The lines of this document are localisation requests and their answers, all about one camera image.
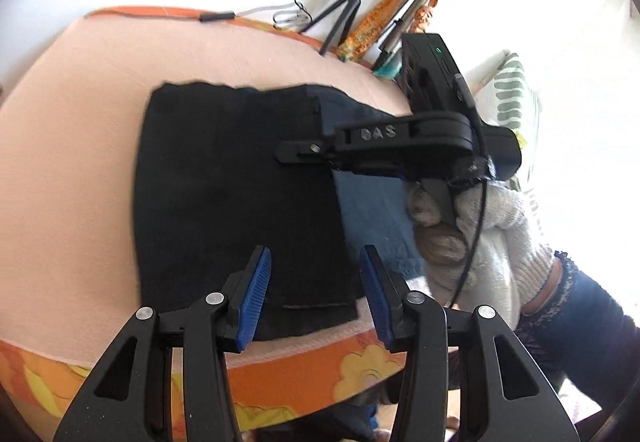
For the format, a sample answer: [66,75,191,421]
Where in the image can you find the black pants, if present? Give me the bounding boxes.
[132,82,358,340]

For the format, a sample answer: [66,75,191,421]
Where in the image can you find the blue sleeved forearm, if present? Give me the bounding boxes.
[516,251,639,412]

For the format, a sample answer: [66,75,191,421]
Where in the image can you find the white gloved hand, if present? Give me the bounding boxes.
[408,183,554,328]

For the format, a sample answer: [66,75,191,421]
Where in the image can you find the green striped white pillow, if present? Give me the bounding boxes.
[474,52,540,193]

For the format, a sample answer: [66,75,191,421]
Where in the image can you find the folded dark clothes stack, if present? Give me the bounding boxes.
[307,84,425,280]

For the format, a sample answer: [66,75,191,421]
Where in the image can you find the teal tassel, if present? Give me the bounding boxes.
[373,55,402,80]

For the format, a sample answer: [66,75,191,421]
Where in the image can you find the folded grey tripod stand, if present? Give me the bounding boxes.
[371,0,438,71]

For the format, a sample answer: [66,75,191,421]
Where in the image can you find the orange patterned scarf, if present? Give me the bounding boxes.
[335,0,408,61]

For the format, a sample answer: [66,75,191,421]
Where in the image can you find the black mini tripod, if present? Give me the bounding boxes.
[298,0,363,56]

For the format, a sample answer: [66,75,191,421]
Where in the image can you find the pink bed blanket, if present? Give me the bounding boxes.
[1,16,409,367]

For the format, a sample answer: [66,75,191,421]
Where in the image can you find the orange floral bed sheet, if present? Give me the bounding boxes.
[0,6,417,442]

